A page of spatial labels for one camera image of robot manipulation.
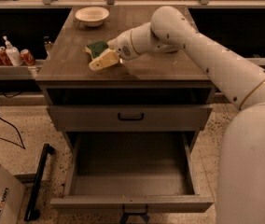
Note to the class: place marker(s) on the red soda can middle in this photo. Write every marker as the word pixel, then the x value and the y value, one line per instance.
pixel 4 57

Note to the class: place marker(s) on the small dark glass bottle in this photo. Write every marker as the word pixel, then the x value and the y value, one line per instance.
pixel 47 45

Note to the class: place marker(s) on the white soap pump bottle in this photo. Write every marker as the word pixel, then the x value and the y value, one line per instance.
pixel 13 53

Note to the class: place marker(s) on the grey drawer cabinet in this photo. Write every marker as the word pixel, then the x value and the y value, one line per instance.
pixel 152 79

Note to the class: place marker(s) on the white ceramic bowl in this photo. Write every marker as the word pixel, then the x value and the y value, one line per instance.
pixel 92 16

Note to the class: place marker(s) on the open grey lower drawer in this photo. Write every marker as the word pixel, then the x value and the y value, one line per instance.
pixel 131 173

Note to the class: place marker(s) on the white cardboard box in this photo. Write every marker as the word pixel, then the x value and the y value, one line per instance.
pixel 0 199

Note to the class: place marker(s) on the black clamp under drawer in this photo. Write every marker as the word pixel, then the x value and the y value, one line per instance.
pixel 126 215

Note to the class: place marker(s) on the green and yellow sponge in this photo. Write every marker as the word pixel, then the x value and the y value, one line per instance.
pixel 96 49

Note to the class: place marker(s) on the black metal bar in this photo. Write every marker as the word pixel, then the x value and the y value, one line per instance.
pixel 31 212

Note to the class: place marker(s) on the grey side shelf left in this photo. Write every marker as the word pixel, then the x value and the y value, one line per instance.
pixel 23 72

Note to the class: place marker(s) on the closed grey upper drawer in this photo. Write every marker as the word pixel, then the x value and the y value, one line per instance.
pixel 129 118

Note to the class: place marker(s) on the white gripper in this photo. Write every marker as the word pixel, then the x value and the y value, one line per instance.
pixel 120 47

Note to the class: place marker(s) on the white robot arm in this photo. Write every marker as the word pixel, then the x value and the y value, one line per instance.
pixel 240 197

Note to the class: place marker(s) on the red soda can right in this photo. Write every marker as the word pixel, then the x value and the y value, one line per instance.
pixel 28 57

